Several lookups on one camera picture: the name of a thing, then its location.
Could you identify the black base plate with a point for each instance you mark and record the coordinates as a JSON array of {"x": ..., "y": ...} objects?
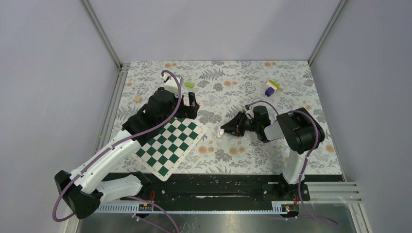
[{"x": 220, "y": 192}]

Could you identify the lime green block far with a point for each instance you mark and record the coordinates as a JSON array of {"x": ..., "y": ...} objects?
[{"x": 274, "y": 83}]

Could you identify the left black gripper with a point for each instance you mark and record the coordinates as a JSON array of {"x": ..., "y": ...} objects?
[{"x": 188, "y": 111}]

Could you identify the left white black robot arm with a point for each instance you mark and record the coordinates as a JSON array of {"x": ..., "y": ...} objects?
[{"x": 83, "y": 189}]

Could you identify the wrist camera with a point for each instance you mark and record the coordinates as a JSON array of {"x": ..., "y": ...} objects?
[
  {"x": 170, "y": 84},
  {"x": 249, "y": 111}
]

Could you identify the floral patterned table mat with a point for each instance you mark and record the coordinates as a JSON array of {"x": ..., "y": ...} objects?
[{"x": 222, "y": 89}]

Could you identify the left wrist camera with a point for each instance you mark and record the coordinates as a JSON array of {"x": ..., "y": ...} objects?
[{"x": 170, "y": 84}]

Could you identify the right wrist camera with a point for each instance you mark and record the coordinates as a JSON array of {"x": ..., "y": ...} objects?
[{"x": 249, "y": 111}]

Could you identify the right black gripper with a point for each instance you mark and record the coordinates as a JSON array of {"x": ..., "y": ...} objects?
[{"x": 236, "y": 122}]

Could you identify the lime green block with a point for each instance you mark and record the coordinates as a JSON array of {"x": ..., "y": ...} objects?
[
  {"x": 189, "y": 85},
  {"x": 274, "y": 83}
]

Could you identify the purple block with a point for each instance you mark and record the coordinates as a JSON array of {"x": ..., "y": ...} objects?
[{"x": 269, "y": 91}]

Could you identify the lime green block left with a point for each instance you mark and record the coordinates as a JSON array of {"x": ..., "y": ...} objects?
[{"x": 189, "y": 85}]

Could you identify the white cream block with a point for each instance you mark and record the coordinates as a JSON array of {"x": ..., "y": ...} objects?
[{"x": 269, "y": 84}]

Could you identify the green white chessboard mat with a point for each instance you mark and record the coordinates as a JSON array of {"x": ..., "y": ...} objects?
[{"x": 162, "y": 155}]

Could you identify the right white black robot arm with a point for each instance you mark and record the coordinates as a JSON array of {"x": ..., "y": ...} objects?
[{"x": 301, "y": 131}]

